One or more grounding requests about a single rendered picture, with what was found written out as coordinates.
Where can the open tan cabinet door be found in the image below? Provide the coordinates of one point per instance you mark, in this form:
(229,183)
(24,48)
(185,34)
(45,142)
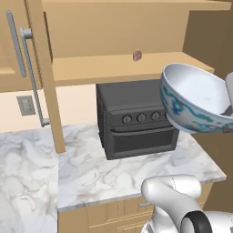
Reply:
(48,91)

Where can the grey wall outlet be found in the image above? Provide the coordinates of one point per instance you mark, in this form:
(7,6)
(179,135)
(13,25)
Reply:
(26,105)

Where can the tan base cabinet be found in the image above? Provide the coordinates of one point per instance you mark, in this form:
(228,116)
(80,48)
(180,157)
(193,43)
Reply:
(109,217)

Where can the white bowl with teal pattern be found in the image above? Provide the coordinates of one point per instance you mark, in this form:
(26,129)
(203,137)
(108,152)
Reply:
(194,97)

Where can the open tan wall cabinet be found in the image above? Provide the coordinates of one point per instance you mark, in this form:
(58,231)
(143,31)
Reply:
(115,36)

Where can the closed tan cabinet door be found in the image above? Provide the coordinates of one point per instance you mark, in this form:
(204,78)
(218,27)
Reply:
(9,45)

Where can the small pink item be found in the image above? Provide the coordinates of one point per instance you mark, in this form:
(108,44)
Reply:
(137,55)

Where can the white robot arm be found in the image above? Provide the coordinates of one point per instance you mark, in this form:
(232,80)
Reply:
(170,194)

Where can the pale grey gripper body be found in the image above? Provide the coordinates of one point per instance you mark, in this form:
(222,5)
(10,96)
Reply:
(229,88)

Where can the dark grey toaster oven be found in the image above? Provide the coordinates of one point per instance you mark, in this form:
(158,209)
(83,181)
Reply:
(136,103)

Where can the dark toaster oven knob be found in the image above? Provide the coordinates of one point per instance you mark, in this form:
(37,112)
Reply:
(126,119)
(156,116)
(141,117)

